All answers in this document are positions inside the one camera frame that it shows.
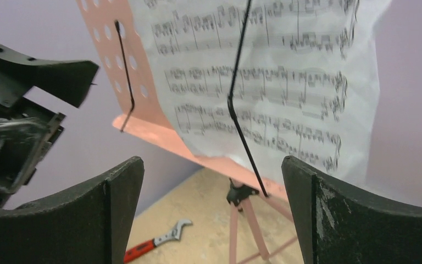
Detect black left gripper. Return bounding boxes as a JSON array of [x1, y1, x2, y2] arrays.
[[0, 45, 99, 208]]

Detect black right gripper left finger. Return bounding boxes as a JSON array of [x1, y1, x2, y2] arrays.
[[0, 156, 145, 263]]

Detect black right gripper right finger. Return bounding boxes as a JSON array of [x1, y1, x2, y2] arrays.
[[281, 156, 422, 263]]

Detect pink folding music stand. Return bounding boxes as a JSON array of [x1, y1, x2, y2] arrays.
[[75, 0, 299, 264]]

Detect sheet music paper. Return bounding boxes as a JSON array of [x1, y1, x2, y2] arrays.
[[129, 1, 391, 184]]

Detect orange handled cutter tool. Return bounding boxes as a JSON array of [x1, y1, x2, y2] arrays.
[[123, 218, 193, 263]]

